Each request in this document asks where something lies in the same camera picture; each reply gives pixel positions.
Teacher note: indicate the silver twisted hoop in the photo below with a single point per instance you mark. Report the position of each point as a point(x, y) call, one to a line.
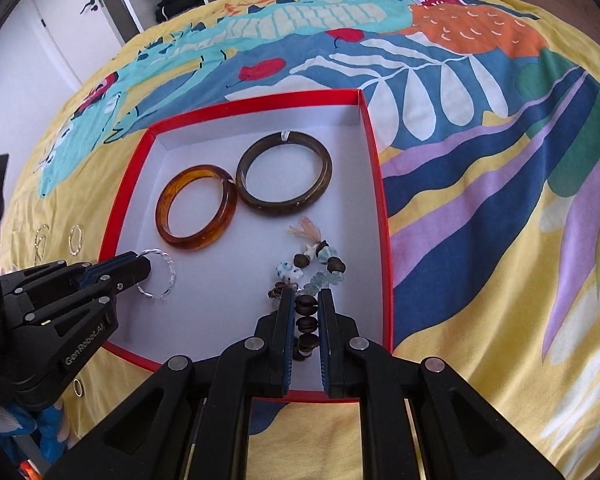
point(41, 259)
point(75, 250)

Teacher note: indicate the black folded clothes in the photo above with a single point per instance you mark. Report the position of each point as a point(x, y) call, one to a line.
point(180, 2)

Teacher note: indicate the person's blue patterned clothing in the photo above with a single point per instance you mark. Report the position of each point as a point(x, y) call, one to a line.
point(50, 425)

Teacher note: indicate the white door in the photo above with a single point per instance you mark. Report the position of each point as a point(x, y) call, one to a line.
point(70, 35)

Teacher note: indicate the red cardboard box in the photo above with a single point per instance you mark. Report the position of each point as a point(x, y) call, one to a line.
point(380, 210)

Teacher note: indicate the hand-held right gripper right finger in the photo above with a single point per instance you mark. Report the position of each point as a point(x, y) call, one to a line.
point(325, 345)

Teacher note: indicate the silver twisted bangle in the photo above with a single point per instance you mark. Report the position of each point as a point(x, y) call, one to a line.
point(171, 270)

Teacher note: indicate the amber resin bangle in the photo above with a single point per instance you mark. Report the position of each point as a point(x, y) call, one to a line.
point(162, 210)

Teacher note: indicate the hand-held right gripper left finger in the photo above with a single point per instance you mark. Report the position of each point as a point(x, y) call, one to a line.
point(287, 345)

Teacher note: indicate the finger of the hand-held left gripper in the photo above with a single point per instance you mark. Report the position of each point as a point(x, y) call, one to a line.
point(40, 275)
point(125, 275)

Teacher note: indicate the dark brown bangle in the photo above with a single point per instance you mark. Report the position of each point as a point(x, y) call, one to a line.
point(325, 170)

